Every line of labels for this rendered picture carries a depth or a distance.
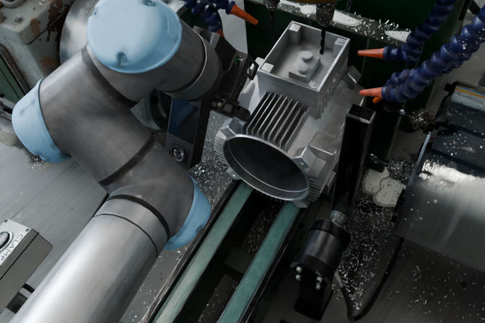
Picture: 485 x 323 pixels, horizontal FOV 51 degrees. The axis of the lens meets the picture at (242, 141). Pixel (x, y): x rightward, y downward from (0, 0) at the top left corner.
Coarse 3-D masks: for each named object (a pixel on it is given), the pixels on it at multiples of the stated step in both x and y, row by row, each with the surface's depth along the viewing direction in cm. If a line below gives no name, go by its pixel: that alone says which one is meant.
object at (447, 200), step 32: (448, 96) 69; (480, 96) 69; (416, 128) 79; (448, 128) 66; (480, 128) 65; (384, 160) 75; (416, 160) 84; (448, 160) 65; (480, 160) 64; (416, 192) 67; (448, 192) 65; (480, 192) 64; (416, 224) 69; (448, 224) 67; (480, 224) 64; (448, 256) 73; (480, 256) 67
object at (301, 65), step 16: (288, 32) 81; (304, 32) 82; (320, 32) 80; (272, 48) 78; (288, 48) 82; (304, 48) 82; (336, 48) 79; (272, 64) 80; (288, 64) 80; (304, 64) 77; (320, 64) 80; (336, 64) 76; (272, 80) 76; (288, 80) 74; (304, 80) 78; (320, 80) 78; (336, 80) 79; (272, 96) 79; (288, 96) 77; (304, 96) 75; (320, 96) 75; (320, 112) 77
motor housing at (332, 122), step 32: (256, 96) 83; (256, 128) 75; (288, 128) 74; (320, 128) 78; (224, 160) 86; (256, 160) 89; (288, 160) 90; (320, 160) 77; (288, 192) 86; (320, 192) 79
